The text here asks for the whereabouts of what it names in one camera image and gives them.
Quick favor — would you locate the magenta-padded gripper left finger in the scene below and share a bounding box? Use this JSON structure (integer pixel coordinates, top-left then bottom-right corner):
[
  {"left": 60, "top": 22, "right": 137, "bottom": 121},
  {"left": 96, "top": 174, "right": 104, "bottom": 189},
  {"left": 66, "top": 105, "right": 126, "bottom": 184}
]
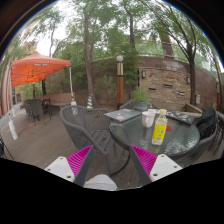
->
[{"left": 44, "top": 144, "right": 98, "bottom": 187}]

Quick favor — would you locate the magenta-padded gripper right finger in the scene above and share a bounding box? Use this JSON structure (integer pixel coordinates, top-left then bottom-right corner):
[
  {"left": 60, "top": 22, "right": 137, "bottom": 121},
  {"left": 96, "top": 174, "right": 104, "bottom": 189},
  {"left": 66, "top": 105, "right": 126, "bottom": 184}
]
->
[{"left": 128, "top": 144, "right": 184, "bottom": 187}]

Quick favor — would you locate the clear bottle with yellow label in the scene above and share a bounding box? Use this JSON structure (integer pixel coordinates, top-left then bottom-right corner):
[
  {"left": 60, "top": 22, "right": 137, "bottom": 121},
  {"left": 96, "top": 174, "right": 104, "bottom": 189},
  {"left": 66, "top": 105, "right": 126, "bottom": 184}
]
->
[{"left": 151, "top": 108, "right": 168, "bottom": 146}]

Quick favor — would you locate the white ceramic mug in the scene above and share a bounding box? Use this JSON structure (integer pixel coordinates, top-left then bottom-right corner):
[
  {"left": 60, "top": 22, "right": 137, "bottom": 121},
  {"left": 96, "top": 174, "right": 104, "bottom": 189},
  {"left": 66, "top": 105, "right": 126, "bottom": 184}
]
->
[{"left": 141, "top": 110, "right": 157, "bottom": 129}]

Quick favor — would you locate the black laptop with stickers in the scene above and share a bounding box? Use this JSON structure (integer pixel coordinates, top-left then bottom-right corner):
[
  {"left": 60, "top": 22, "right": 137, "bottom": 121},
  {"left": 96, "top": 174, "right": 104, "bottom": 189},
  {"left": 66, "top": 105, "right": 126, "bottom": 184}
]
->
[{"left": 165, "top": 110, "right": 195, "bottom": 126}]

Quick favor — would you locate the black backpack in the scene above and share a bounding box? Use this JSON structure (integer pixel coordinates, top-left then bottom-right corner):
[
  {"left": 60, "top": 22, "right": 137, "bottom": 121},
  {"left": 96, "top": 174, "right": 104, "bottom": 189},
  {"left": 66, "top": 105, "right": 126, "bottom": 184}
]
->
[{"left": 195, "top": 106, "right": 218, "bottom": 140}]

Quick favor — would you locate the group of dark patio chairs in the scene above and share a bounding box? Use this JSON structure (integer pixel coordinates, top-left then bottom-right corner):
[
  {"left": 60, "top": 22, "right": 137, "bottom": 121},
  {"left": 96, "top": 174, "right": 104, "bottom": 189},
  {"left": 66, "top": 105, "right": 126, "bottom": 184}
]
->
[{"left": 21, "top": 97, "right": 54, "bottom": 126}]

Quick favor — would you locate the grey laptop with stickers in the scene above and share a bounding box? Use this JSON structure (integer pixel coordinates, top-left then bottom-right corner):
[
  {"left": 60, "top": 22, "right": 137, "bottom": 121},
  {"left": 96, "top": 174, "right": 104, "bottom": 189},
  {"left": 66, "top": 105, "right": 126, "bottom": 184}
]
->
[{"left": 103, "top": 108, "right": 142, "bottom": 124}]

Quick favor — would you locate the wooden bench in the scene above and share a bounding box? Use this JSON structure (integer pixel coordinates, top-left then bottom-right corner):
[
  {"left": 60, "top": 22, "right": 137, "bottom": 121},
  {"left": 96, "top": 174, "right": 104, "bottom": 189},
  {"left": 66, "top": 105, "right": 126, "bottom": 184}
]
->
[{"left": 40, "top": 92, "right": 76, "bottom": 108}]

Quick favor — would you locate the green plant in blue pot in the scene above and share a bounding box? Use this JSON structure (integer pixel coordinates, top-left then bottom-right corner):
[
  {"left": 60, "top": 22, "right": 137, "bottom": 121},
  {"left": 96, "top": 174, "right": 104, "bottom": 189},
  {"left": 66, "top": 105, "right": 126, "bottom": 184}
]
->
[{"left": 130, "top": 87, "right": 151, "bottom": 112}]

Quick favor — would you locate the yellow and blue striped cone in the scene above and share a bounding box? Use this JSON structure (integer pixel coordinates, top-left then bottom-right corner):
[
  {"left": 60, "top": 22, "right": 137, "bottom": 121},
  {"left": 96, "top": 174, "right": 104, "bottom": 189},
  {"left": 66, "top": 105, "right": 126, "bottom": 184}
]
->
[{"left": 86, "top": 93, "right": 95, "bottom": 110}]

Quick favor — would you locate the orange canopy tent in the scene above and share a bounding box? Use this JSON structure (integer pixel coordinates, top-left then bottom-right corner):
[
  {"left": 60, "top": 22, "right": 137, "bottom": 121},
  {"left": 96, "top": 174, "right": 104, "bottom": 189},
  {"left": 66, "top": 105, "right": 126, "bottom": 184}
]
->
[{"left": 7, "top": 50, "right": 77, "bottom": 141}]

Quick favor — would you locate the wooden lamp post with globe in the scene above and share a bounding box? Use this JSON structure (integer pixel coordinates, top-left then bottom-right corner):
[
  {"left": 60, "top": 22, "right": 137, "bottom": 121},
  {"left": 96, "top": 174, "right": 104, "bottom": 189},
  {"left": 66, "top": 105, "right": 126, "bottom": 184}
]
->
[{"left": 115, "top": 54, "right": 125, "bottom": 110}]

